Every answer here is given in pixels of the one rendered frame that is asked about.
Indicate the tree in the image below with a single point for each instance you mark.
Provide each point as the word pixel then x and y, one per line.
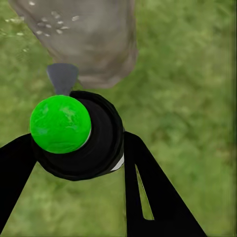
pixel 97 36

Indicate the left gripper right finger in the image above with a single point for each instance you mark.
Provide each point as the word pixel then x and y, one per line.
pixel 172 216

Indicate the pesticide atomizer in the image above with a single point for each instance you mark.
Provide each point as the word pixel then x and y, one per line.
pixel 76 135

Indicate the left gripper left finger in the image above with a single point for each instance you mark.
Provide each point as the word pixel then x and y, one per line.
pixel 17 161

